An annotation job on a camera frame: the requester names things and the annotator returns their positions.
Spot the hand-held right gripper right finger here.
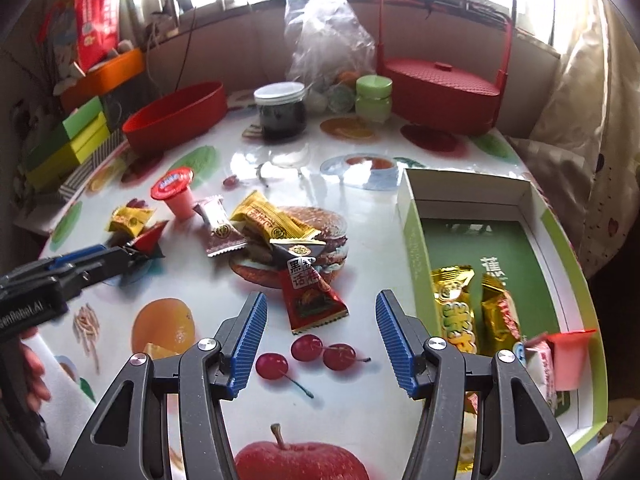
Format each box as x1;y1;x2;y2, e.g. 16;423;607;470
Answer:
375;288;583;480

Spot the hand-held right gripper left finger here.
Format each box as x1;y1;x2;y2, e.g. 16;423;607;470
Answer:
60;290;269;480

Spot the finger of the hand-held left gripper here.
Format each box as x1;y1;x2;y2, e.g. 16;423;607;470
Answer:
35;244;114;272
57;246;149;294

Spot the small yellow candy packet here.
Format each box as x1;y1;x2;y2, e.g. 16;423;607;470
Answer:
107;205;157;237

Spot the pink jelly cup red lid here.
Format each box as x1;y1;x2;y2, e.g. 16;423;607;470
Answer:
151;166;197;220

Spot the green cardboard box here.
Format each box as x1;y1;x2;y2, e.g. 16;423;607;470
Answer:
397;169;608;456

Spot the white red nougat candy packet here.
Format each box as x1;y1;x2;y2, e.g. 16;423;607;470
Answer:
192;196;248;258

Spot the yellow peanut candy packet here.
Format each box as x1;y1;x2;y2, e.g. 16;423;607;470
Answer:
230;190;281;223
245;209;321;243

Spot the person's left hand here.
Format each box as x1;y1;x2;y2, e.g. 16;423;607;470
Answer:
19;327;52;403

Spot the black white striped box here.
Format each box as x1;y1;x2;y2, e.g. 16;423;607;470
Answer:
57;132;128;203

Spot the yellow-green box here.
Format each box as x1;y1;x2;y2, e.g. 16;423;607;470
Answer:
27;111;112;192

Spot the red oval bowl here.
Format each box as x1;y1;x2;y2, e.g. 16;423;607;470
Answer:
122;81;227;153

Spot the dark jar white lid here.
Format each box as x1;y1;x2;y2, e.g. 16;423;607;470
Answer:
253;81;307;143

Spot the large red snack bag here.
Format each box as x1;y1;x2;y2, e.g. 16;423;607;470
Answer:
74;0;128;73

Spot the small green jar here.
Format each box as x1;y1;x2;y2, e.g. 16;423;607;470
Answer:
355;75;394;122

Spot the cream patterned curtain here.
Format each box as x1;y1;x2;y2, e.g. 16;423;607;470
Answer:
510;0;626;281

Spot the clear plastic bag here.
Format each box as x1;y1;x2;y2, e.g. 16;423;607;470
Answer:
284;0;378;113

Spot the red basket with handle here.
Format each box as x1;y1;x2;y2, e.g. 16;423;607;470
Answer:
375;0;516;137

